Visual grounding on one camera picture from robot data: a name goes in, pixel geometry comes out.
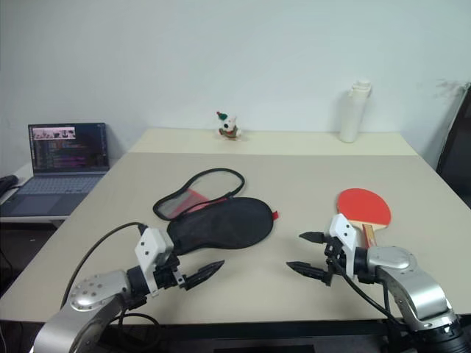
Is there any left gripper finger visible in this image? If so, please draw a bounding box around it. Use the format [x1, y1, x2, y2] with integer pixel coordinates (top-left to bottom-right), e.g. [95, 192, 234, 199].
[183, 260, 226, 292]

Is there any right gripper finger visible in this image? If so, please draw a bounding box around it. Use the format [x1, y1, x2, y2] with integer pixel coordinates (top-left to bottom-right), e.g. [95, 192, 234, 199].
[286, 260, 333, 288]
[299, 231, 326, 245]

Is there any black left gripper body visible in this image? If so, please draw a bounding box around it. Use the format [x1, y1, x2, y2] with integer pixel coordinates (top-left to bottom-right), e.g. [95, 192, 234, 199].
[153, 253, 187, 293]

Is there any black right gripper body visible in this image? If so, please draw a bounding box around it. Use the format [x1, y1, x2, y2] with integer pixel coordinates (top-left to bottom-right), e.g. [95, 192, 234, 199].
[323, 237, 350, 287]

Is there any black red paddle case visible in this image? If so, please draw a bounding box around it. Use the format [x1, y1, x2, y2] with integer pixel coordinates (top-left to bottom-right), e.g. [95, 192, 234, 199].
[152, 168, 281, 255]

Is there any red table tennis paddle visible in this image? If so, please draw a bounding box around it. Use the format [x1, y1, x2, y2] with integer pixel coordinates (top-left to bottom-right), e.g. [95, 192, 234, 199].
[336, 188, 392, 246]

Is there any white water bottle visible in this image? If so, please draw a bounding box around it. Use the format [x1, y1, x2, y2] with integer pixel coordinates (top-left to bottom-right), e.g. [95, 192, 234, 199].
[338, 78, 372, 143]

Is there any white plush dog toy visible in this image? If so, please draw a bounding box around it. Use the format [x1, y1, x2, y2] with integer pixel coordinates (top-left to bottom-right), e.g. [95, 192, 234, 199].
[215, 109, 242, 141]

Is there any grey open laptop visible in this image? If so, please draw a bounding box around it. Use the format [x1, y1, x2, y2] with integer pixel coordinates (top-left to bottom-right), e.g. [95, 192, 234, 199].
[0, 122, 110, 216]

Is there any black office chair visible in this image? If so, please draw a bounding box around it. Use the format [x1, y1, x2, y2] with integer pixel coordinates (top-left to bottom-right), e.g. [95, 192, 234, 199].
[436, 82, 471, 209]

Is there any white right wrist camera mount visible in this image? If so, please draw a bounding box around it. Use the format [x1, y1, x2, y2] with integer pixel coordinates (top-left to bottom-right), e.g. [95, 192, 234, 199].
[328, 213, 357, 280]

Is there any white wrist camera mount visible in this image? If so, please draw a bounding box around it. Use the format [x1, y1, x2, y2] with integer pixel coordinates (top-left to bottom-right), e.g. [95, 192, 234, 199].
[134, 227, 174, 297]
[328, 213, 357, 280]

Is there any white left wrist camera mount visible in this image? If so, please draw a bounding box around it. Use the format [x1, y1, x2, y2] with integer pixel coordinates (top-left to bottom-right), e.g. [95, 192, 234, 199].
[134, 227, 174, 297]

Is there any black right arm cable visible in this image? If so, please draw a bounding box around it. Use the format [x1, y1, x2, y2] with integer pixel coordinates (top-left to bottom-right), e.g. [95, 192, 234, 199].
[336, 268, 409, 332]

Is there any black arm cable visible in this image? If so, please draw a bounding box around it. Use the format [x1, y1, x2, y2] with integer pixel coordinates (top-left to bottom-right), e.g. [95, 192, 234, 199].
[60, 221, 148, 308]
[336, 268, 409, 332]

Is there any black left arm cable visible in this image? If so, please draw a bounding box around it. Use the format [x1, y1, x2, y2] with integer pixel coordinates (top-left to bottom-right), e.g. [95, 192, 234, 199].
[60, 221, 148, 308]

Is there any black device with cable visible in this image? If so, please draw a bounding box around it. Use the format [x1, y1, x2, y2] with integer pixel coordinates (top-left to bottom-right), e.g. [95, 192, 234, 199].
[0, 175, 19, 198]

